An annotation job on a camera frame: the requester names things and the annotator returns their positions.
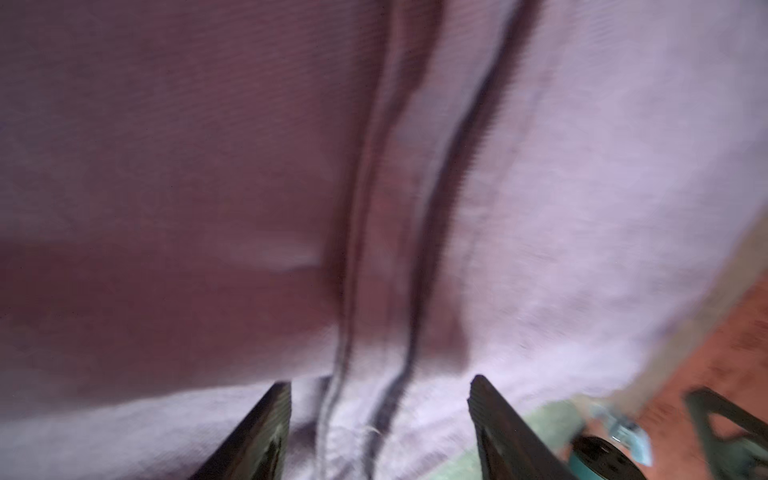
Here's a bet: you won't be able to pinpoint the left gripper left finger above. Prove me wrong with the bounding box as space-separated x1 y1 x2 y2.
191 382 292 480

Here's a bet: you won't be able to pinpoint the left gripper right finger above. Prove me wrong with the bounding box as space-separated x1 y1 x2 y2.
467 375 573 480

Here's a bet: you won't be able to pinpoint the purple trousers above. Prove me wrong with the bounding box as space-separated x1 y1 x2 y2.
1 1 767 479

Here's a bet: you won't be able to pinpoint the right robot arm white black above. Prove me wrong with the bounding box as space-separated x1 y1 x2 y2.
683 387 767 480

